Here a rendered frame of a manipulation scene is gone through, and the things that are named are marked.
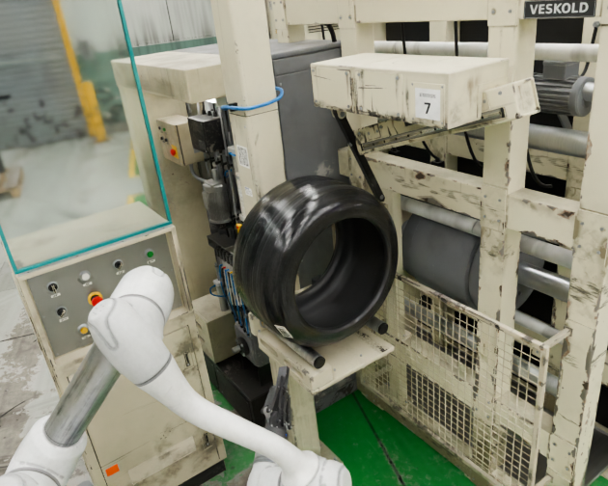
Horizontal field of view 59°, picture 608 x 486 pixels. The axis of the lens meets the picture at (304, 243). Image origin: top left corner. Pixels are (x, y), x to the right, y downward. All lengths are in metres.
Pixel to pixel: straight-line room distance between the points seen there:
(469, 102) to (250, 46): 0.71
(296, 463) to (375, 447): 1.46
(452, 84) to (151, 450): 1.85
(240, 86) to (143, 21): 8.72
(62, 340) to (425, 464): 1.65
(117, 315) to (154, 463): 1.43
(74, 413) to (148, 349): 0.42
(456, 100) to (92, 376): 1.16
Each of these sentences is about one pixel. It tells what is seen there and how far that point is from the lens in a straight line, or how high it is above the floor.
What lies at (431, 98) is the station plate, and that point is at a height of 1.72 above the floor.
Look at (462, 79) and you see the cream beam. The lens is 1.51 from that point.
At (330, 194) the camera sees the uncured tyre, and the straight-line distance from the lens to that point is 1.65.
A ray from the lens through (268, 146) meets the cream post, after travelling 1.87.
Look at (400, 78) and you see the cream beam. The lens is 1.58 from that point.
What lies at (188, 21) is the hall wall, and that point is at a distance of 10.51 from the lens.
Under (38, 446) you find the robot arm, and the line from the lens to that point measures 1.66.
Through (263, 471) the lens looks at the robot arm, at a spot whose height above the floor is 0.93.
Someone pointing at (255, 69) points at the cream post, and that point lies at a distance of 1.82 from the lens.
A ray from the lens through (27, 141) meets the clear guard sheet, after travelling 1.89.
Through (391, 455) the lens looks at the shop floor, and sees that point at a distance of 2.74.
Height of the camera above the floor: 2.01
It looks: 25 degrees down
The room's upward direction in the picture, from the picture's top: 7 degrees counter-clockwise
